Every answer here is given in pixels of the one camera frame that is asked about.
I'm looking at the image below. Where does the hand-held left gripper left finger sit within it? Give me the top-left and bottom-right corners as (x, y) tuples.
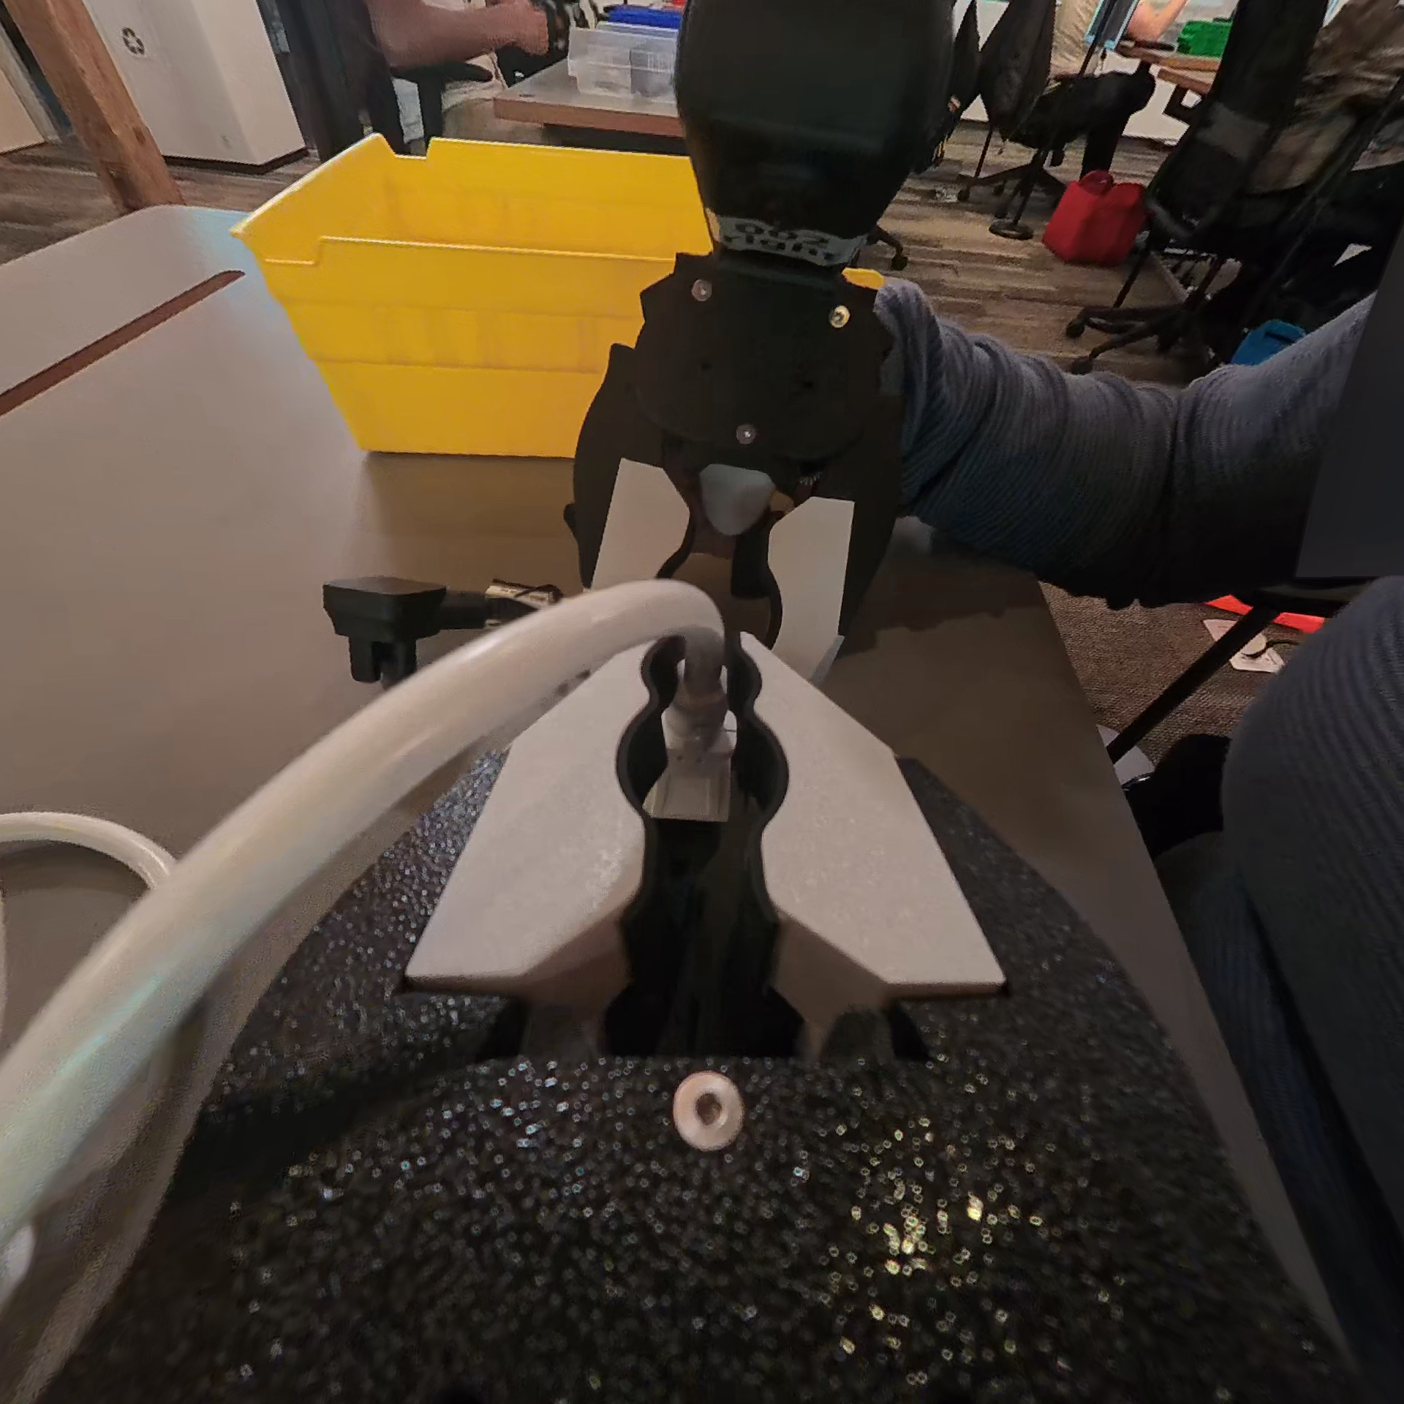
(405, 638), (667, 1053)

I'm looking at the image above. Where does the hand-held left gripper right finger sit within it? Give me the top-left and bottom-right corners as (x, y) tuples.
(725, 632), (1010, 1057)

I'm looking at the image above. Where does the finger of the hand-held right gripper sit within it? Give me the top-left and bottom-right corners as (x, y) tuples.
(765, 496), (861, 684)
(589, 456), (697, 592)

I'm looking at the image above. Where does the white extension cord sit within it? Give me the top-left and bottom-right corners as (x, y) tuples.
(0, 579), (737, 1307)
(0, 809), (180, 892)

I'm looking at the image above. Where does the person's right forearm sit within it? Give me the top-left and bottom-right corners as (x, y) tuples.
(874, 276), (1375, 611)

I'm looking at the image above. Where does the black angled plug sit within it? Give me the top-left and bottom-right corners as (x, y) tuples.
(320, 573), (566, 684)

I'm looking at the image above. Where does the yellow plastic bin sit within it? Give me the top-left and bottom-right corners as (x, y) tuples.
(232, 133), (885, 458)

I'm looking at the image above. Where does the wooden-edged table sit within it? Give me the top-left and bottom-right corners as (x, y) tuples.
(493, 60), (693, 139)

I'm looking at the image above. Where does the clear plastic container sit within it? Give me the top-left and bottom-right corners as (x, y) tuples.
(567, 23), (684, 98)

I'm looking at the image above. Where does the red bag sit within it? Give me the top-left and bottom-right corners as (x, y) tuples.
(1041, 170), (1149, 268)

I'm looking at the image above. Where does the black office chair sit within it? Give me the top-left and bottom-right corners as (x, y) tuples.
(1066, 0), (1404, 358)
(959, 0), (1158, 241)

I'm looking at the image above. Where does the red floor tape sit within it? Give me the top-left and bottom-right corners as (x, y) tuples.
(1203, 592), (1329, 636)

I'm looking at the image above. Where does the person's torso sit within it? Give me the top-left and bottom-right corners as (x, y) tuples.
(1151, 575), (1404, 1373)

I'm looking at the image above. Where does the white recycling cabinet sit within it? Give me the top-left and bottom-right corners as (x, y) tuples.
(82, 0), (308, 167)

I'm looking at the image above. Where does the wooden post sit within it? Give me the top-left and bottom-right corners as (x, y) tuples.
(10, 0), (186, 215)

